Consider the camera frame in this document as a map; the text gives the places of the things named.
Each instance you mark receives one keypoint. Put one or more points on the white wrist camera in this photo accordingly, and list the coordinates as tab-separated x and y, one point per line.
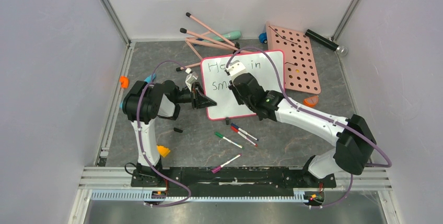
235	69
191	78

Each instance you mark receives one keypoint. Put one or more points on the red whiteboard marker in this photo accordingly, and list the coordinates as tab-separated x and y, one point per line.
244	136

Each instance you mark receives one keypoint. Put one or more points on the yellow orange wedge block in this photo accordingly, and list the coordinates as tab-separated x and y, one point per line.
163	151

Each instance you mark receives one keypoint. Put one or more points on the black marker cap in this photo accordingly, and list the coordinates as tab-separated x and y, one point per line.
178	130

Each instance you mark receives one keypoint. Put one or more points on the orange plastic piece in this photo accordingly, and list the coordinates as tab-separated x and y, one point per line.
124	82

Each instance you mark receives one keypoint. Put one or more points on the blue toy car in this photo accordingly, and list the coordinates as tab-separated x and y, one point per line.
263	38

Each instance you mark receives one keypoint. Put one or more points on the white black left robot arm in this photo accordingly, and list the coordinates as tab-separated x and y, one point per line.
145	102

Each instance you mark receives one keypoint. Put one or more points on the pink framed whiteboard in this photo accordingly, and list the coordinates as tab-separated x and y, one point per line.
216	81

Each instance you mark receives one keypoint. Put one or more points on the green whiteboard marker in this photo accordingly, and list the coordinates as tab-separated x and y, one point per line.
228	140

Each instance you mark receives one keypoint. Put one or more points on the pink easel legs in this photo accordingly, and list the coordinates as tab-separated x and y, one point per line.
211	38

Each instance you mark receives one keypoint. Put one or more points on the black flashlight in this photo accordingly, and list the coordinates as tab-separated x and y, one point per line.
339	49

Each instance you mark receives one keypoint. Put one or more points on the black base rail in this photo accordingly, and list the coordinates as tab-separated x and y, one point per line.
229	181

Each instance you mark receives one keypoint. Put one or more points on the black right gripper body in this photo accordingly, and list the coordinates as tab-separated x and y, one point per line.
234	89

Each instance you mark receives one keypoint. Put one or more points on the orange round object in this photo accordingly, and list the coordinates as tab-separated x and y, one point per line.
311	101

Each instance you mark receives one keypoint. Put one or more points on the blue toy marker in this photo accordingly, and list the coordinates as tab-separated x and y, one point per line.
147	79

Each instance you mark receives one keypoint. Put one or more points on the teal green toy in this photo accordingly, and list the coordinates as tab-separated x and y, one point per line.
231	36

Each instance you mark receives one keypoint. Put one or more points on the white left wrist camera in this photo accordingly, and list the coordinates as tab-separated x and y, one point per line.
191	78

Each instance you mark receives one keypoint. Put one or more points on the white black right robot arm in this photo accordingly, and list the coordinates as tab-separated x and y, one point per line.
350	151

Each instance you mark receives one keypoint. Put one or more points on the pink perforated board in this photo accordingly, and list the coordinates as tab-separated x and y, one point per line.
300	73

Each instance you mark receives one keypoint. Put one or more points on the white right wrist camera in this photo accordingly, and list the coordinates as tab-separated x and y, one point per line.
235	69

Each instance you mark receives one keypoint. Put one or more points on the blue whiteboard marker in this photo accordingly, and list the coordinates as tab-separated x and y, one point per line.
244	131

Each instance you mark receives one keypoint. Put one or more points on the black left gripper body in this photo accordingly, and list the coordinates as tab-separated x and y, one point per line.
193	96

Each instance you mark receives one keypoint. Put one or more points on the purple whiteboard marker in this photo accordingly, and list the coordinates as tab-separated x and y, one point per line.
218	168

